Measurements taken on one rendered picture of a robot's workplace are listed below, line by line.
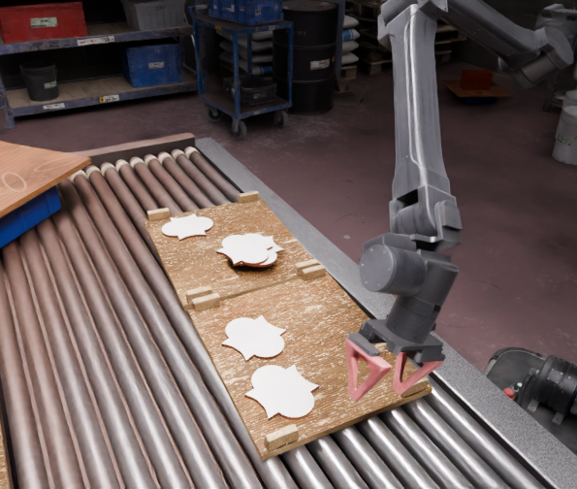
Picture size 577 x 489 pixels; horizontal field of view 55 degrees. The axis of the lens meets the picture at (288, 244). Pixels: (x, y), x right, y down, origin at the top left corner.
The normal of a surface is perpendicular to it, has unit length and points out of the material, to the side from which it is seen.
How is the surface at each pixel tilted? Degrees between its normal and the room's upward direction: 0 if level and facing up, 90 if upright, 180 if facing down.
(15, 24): 90
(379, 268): 65
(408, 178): 61
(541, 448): 0
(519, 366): 0
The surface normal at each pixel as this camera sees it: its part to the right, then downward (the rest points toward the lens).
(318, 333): 0.01, -0.84
